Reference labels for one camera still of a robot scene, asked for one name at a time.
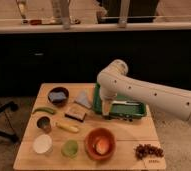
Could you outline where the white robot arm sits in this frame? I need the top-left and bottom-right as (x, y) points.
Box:
(97, 59), (191, 124)

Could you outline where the green cup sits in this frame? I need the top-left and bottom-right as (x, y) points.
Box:
(61, 140), (78, 158)

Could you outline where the small metal cup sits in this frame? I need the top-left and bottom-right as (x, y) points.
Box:
(37, 116), (52, 134)

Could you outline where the white cup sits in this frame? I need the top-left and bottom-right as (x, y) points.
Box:
(33, 134), (52, 155)

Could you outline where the green plastic tray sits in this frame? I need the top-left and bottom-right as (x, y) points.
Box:
(92, 83), (147, 120)

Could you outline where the brown black block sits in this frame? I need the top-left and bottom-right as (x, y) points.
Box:
(65, 107), (87, 122)

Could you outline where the orange bowl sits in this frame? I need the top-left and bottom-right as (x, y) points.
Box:
(84, 128), (116, 161)

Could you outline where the orange fruit in bowl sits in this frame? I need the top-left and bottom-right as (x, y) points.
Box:
(95, 138), (110, 155)

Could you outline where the dark brown bowl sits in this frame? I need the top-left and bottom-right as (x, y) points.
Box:
(48, 87), (69, 107)

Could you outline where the wooden folding table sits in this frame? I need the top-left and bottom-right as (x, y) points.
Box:
(13, 82), (167, 171)

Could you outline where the blue sponge in bowl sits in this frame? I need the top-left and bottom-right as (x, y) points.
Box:
(50, 92), (66, 102)

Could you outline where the bunch of red grapes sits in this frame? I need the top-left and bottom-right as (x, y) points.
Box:
(135, 144), (164, 160)

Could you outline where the black office chair base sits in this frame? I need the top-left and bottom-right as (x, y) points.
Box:
(0, 101), (20, 143)

